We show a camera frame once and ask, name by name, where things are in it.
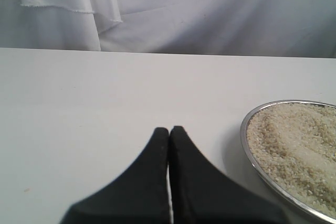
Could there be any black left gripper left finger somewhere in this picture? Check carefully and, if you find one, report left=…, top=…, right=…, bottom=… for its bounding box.
left=61, top=127, right=169, bottom=223

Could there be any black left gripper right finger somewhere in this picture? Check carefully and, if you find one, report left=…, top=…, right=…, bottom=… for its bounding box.
left=169, top=126, right=289, bottom=223

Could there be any round steel rice tray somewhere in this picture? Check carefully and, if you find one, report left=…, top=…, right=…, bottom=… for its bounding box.
left=240, top=100, right=335, bottom=223

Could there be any white backdrop curtain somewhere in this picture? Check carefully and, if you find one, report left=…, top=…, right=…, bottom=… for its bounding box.
left=1, top=0, right=335, bottom=58

